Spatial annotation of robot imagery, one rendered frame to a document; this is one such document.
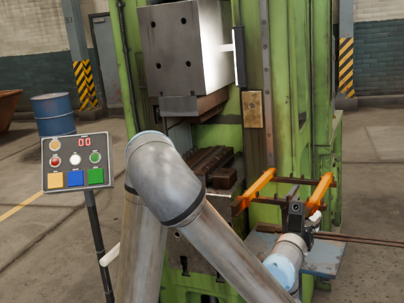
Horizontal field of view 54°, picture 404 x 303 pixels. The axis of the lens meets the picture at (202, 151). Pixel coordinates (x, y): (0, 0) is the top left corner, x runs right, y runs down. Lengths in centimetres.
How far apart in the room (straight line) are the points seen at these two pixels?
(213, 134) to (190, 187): 158
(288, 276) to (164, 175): 48
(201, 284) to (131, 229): 124
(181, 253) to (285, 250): 103
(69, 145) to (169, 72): 65
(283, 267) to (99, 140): 126
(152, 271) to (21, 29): 901
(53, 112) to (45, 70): 332
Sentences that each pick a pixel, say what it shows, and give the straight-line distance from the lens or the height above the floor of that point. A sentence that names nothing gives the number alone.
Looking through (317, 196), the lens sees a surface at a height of 104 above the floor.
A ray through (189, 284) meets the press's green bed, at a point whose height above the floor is 38.
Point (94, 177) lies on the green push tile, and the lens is 200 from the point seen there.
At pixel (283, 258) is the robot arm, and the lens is 109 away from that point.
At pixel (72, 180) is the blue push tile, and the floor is 100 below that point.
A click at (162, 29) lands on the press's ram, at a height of 166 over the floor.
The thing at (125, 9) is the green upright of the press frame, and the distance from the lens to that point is 207.
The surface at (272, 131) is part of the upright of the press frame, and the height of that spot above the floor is 116.
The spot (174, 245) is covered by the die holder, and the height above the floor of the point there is 61.
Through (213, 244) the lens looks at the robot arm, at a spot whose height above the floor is 123.
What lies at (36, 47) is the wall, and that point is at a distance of 960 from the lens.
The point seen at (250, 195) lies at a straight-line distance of 149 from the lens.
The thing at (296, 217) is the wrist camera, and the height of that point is 108.
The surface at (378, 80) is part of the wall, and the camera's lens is 776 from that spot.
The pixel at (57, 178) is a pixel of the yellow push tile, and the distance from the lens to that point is 206.
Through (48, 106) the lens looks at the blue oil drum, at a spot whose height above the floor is 76.
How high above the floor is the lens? 165
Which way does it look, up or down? 17 degrees down
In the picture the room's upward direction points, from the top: 6 degrees counter-clockwise
